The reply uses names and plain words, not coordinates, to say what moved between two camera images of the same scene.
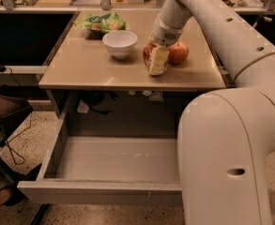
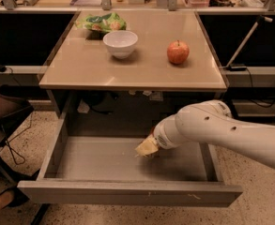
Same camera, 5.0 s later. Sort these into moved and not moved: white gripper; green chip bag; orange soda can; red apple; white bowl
Moved: orange soda can; white gripper
Not moved: red apple; green chip bag; white bowl
